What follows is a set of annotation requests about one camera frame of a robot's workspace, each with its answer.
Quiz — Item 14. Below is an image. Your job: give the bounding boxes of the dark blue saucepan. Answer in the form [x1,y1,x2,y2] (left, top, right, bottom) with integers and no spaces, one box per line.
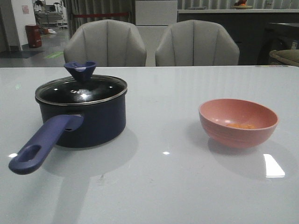
[8,75,128,175]

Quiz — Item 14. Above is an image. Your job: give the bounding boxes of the dark counter with white top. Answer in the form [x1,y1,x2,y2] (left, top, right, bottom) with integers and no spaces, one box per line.
[177,9,299,65]

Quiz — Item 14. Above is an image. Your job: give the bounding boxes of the pink bowl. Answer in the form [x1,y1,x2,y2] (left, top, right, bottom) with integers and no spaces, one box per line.
[199,98,279,148]

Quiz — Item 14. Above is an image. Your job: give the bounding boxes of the beige sofa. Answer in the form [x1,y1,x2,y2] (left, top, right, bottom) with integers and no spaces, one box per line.
[269,49,299,67]

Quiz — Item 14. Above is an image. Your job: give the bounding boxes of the red trash bin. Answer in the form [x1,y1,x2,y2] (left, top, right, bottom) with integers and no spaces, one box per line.
[25,24,42,48]

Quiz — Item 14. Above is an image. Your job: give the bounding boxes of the orange ham slices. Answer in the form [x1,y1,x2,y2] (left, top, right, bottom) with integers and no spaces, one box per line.
[227,123,256,129]

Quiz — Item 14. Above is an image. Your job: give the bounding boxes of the grey upholstered chair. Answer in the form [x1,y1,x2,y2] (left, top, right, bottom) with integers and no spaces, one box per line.
[64,20,147,67]
[155,20,240,66]

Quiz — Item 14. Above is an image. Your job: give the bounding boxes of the left grey upholstered chair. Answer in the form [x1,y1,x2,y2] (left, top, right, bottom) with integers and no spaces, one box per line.
[64,20,147,67]

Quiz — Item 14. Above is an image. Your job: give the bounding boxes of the fruit plate on counter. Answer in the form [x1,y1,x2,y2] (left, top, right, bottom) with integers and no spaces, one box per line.
[232,0,253,9]

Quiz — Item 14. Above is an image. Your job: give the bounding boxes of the right grey upholstered chair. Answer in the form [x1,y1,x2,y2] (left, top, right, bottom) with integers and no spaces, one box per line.
[155,20,240,66]

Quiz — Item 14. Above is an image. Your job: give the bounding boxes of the glass lid with blue knob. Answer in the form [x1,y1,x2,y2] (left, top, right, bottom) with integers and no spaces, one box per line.
[35,61,128,106]

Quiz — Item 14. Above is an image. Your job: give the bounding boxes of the white cabinet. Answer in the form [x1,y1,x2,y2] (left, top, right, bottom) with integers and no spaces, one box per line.
[135,0,178,67]

